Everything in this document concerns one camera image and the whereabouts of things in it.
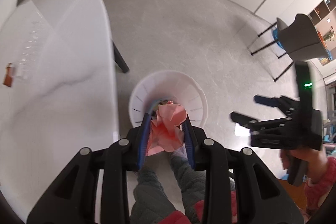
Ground grey quilted trousers legs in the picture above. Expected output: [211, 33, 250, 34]
[129, 144, 237, 224]

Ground person right hand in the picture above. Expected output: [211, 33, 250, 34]
[280, 147, 329, 184]

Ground pink paper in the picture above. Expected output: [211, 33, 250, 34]
[146, 100, 187, 156]

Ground white trash bin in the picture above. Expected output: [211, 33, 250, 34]
[129, 70, 208, 127]

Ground black table leg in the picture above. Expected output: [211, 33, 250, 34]
[112, 42, 129, 73]

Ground clear plastic bottle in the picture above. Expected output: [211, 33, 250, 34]
[2, 20, 48, 88]

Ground grey chair black legs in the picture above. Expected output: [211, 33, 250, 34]
[251, 14, 329, 82]

